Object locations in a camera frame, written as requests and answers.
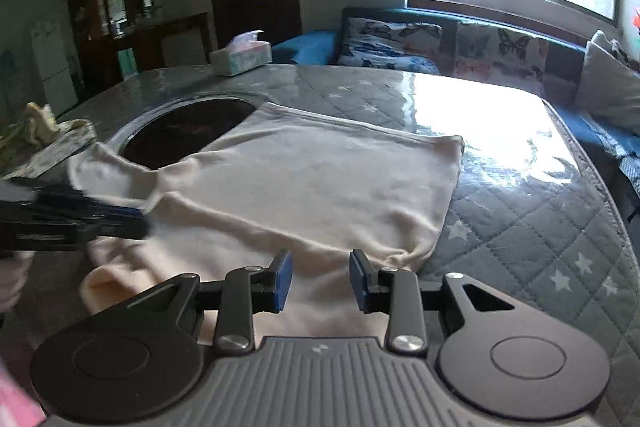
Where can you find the person's left forearm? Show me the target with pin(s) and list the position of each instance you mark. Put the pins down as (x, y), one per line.
(12, 282)

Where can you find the pale patterned pillow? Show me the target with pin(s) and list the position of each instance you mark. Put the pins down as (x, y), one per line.
(602, 39)

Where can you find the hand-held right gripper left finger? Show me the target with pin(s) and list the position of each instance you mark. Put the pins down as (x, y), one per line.
(282, 279)

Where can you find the cream long-sleeve garment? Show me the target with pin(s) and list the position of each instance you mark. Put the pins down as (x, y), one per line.
(300, 187)

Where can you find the colourful pinwheel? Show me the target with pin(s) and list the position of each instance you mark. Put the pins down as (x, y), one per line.
(636, 19)

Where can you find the person's pink clothing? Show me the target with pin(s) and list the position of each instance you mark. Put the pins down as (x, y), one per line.
(12, 397)

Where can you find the white tissue box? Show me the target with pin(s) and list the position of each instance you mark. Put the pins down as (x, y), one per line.
(240, 59)

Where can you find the floral cloth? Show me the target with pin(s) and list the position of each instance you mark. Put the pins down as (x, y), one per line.
(50, 152)

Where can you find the dark wooden sideboard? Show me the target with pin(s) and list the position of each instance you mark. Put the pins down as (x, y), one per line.
(185, 37)

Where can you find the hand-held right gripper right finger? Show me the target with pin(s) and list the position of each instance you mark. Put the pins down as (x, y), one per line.
(360, 282)

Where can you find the grey pillow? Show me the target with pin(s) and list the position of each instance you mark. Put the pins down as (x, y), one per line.
(610, 92)

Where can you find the round black induction cooker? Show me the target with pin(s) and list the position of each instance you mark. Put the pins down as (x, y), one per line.
(175, 132)

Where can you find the white refrigerator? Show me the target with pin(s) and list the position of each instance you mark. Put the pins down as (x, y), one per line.
(50, 62)

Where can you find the butterfly print cushion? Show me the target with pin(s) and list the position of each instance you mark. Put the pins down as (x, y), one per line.
(385, 47)
(500, 52)

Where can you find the blue sofa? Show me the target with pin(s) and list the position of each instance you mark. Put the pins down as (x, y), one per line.
(310, 44)

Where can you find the grey quilted table cover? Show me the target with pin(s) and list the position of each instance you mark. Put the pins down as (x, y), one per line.
(525, 227)

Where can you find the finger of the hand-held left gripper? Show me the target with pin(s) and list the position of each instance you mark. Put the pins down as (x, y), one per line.
(120, 229)
(120, 208)

